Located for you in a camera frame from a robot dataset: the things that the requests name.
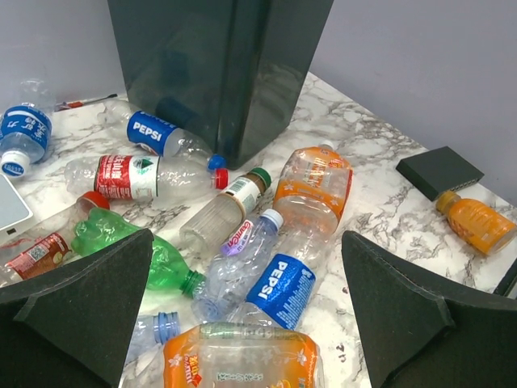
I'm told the dark green plastic bin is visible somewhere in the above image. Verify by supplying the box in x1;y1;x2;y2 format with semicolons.
108;0;332;169

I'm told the blue label pepsi bottle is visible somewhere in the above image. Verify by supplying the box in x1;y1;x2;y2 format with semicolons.
230;230;326;331

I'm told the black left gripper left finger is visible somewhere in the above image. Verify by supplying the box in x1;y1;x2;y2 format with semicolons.
1;245;147;387

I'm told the blue label bottle far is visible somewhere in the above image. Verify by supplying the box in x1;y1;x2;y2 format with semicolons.
1;78;56;179

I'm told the red cap bottle small label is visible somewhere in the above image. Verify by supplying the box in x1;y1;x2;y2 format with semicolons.
1;191;110;287

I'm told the pepsi bottle beside bin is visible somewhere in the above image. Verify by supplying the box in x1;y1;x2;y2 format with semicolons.
97;99;226;171

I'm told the large orange label bottle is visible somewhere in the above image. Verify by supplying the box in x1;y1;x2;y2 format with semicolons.
272;140;355;259

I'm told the green cap tea bottle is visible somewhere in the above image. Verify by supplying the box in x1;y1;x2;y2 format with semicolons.
179;167;271;257

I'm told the green plastic bottle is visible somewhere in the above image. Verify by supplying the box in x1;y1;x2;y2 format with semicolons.
71;208;205;298

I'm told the red screwdriver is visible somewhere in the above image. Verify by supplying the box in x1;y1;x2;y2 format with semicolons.
54;93;118;112

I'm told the purple label clear bottle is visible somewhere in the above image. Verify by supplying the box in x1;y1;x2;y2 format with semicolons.
191;209;284;323

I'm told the crushed orange label bottle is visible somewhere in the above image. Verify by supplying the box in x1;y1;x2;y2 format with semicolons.
158;323;326;387

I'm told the orange juice bottle right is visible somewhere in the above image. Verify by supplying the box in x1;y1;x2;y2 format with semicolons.
435;191;516;255

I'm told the black network switch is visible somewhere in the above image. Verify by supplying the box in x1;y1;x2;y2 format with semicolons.
396;146;485;201

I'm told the blue label crushed bottle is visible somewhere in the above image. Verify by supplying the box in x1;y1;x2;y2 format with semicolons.
119;312;181;387

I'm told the white grey power bank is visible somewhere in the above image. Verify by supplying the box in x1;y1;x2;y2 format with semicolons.
0;175;33;243

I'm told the red label water bottle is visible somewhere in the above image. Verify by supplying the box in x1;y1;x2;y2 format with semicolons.
64;154;229;201

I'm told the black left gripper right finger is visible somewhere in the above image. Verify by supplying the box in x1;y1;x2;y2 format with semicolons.
342;231;516;387

